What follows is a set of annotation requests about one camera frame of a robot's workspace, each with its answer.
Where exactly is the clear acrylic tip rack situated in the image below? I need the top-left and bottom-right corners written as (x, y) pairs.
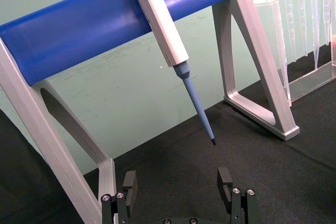
top-left (251, 0), bottom-right (336, 108)

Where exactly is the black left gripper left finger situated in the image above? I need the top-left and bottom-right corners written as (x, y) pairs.
top-left (101, 170), bottom-right (139, 224)

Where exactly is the grey stand with blue bar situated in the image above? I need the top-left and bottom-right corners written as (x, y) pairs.
top-left (0, 0), bottom-right (300, 224)

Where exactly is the white pipette with blue shaft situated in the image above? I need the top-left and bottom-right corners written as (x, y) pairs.
top-left (124, 0), bottom-right (217, 147)

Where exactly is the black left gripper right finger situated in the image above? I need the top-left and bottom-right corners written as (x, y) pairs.
top-left (217, 167), bottom-right (258, 224)

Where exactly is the black table cloth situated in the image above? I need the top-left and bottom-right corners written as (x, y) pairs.
top-left (0, 40), bottom-right (336, 224)

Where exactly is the clear pipette tip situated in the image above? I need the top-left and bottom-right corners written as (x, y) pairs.
top-left (322, 0), bottom-right (333, 47)
top-left (285, 0), bottom-right (299, 64)
top-left (310, 0), bottom-right (323, 72)

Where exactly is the pale green wall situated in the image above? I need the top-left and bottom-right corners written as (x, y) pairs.
top-left (0, 0), bottom-right (336, 175)

